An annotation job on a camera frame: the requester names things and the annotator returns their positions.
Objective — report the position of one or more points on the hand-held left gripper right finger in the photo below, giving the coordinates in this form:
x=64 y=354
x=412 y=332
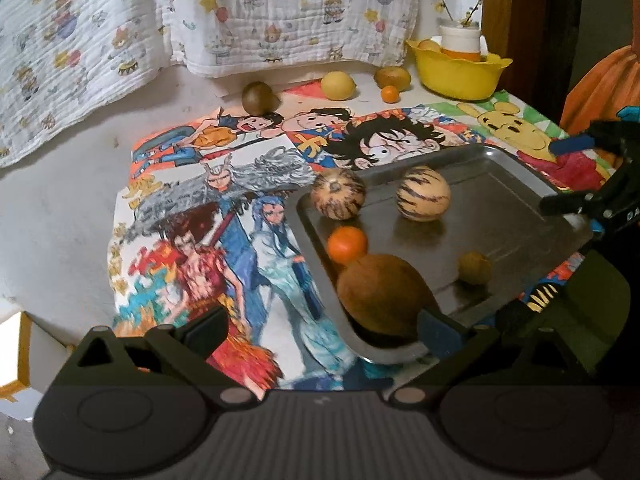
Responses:
x=440 y=335

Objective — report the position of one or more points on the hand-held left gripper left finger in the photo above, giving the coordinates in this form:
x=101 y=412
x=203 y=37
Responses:
x=205 y=327

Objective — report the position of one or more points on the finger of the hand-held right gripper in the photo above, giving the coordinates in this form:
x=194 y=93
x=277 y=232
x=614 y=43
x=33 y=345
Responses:
x=570 y=205
x=570 y=143

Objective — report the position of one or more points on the large brown fruit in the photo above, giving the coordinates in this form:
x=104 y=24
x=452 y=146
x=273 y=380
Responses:
x=385 y=295

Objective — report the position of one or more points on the metal tray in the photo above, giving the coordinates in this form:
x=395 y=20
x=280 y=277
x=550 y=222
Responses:
x=500 y=200

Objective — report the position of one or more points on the small brown round fruit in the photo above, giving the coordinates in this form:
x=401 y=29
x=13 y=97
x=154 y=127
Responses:
x=474 y=268

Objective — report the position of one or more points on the small orange mandarin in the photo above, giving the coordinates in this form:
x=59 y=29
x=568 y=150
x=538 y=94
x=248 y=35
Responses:
x=347 y=245
x=389 y=93

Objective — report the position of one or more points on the striped round melon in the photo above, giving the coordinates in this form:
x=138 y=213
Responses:
x=423 y=193
x=337 y=193

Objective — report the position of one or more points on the yellow bear drawing sheet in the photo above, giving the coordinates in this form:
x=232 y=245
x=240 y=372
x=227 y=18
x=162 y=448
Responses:
x=525 y=130

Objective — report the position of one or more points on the orange cloth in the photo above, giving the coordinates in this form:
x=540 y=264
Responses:
x=600 y=85

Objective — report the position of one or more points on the anime warriors drawing sheet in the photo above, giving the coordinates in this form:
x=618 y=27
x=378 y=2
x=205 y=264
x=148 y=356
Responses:
x=200 y=240

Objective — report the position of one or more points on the yellow plastic bowl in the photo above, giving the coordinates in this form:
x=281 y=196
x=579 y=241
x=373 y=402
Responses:
x=457 y=79

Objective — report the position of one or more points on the white jar with orange base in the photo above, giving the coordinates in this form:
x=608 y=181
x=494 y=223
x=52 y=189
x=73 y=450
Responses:
x=460 y=40

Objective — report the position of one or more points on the twig with yellow flowers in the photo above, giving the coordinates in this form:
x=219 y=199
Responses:
x=467 y=16

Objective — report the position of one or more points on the pale round fruit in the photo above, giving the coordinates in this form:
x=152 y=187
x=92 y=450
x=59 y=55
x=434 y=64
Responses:
x=429 y=45

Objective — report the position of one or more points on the cartoon kids drawing sheet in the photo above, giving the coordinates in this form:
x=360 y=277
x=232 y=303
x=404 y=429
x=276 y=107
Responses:
x=225 y=135

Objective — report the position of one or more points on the brown kiwi fruit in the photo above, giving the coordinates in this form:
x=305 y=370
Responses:
x=258 y=97

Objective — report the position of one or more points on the yellow lemon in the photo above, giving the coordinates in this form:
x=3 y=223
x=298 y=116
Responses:
x=338 y=85

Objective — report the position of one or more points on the white printed muslin cloth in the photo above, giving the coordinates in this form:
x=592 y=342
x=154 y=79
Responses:
x=300 y=10
x=75 y=60

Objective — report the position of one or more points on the wooden door frame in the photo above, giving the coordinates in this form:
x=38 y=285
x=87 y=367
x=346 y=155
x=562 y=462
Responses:
x=510 y=20

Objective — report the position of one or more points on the yellow wooden frame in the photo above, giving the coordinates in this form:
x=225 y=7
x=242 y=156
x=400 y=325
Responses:
x=22 y=355

